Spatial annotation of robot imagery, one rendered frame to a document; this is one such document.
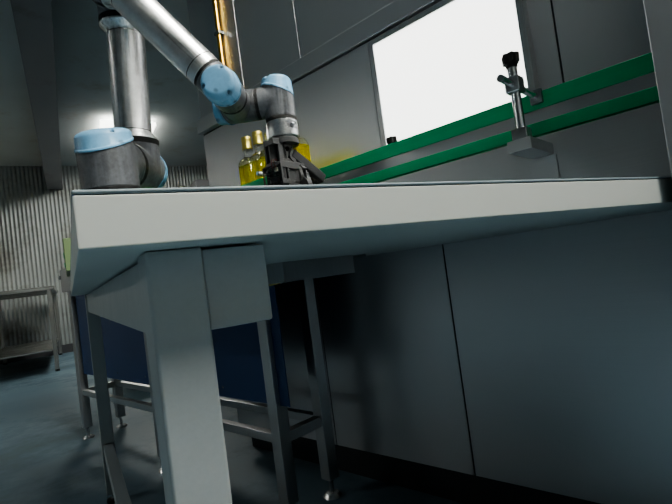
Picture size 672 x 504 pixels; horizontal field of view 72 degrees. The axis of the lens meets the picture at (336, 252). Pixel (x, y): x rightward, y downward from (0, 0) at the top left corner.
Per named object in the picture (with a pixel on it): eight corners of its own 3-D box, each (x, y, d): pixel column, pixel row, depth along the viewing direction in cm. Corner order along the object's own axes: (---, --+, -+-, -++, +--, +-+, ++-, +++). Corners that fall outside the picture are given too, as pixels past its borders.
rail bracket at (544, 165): (564, 184, 84) (546, 63, 85) (530, 178, 71) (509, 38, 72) (537, 189, 87) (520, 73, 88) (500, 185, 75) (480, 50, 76)
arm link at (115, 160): (68, 191, 94) (57, 125, 93) (103, 198, 107) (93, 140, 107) (126, 182, 93) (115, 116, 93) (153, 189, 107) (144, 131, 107)
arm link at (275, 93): (260, 87, 116) (293, 82, 116) (265, 130, 115) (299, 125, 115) (253, 74, 108) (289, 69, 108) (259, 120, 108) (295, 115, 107)
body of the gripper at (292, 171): (264, 192, 110) (257, 143, 110) (291, 193, 116) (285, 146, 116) (284, 185, 105) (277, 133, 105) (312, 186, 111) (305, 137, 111)
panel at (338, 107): (543, 110, 104) (520, -36, 105) (538, 107, 101) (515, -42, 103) (284, 193, 165) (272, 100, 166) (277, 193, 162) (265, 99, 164)
